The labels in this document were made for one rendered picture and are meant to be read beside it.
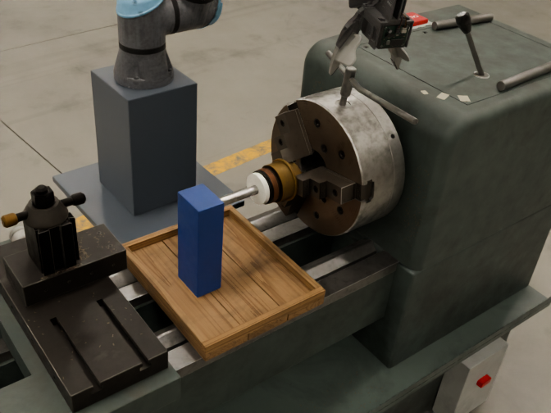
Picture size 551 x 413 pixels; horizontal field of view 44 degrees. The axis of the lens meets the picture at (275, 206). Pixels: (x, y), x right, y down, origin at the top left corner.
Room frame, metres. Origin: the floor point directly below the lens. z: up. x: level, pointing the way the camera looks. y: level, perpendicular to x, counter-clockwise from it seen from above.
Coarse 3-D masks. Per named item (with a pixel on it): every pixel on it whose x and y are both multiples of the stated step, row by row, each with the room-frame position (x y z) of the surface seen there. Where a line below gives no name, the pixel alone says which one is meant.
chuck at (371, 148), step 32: (320, 96) 1.33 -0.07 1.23; (352, 96) 1.34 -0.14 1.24; (320, 128) 1.28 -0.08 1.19; (352, 128) 1.23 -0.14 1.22; (320, 160) 1.35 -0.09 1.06; (352, 160) 1.20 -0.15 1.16; (384, 160) 1.22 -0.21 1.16; (384, 192) 1.20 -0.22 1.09; (320, 224) 1.25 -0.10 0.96; (352, 224) 1.18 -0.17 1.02
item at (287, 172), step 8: (280, 160) 1.24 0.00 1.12; (264, 168) 1.21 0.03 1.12; (272, 168) 1.21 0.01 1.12; (280, 168) 1.21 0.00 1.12; (288, 168) 1.21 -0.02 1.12; (296, 168) 1.23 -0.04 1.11; (264, 176) 1.18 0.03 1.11; (272, 176) 1.19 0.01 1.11; (280, 176) 1.19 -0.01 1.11; (288, 176) 1.20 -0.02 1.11; (272, 184) 1.17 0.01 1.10; (280, 184) 1.18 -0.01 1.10; (288, 184) 1.19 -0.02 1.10; (296, 184) 1.19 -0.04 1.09; (272, 192) 1.17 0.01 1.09; (280, 192) 1.18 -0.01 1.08; (288, 192) 1.18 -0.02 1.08; (296, 192) 1.19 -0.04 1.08; (272, 200) 1.17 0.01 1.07; (280, 200) 1.18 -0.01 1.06; (288, 200) 1.21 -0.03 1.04
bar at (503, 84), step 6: (540, 66) 1.50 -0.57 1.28; (546, 66) 1.51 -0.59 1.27; (522, 72) 1.46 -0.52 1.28; (528, 72) 1.46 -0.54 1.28; (534, 72) 1.47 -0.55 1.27; (540, 72) 1.49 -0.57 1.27; (546, 72) 1.51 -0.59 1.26; (510, 78) 1.42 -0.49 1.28; (516, 78) 1.43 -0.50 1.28; (522, 78) 1.44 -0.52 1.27; (528, 78) 1.45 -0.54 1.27; (498, 84) 1.40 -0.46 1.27; (504, 84) 1.39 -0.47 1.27; (510, 84) 1.40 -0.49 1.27; (516, 84) 1.42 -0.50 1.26
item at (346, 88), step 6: (348, 66) 1.30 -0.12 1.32; (348, 72) 1.28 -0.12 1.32; (354, 72) 1.28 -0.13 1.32; (348, 78) 1.28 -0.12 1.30; (342, 84) 1.29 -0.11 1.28; (348, 84) 1.28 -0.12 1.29; (342, 90) 1.29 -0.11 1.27; (348, 90) 1.29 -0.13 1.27; (342, 96) 1.29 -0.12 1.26; (348, 96) 1.29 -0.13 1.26; (342, 102) 1.29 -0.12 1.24
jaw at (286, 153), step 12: (276, 120) 1.33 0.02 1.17; (288, 120) 1.30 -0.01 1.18; (300, 120) 1.32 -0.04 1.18; (288, 132) 1.30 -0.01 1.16; (300, 132) 1.30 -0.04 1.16; (276, 144) 1.29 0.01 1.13; (288, 144) 1.27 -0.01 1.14; (300, 144) 1.28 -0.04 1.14; (276, 156) 1.26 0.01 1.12; (288, 156) 1.25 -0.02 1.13; (300, 156) 1.27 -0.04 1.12
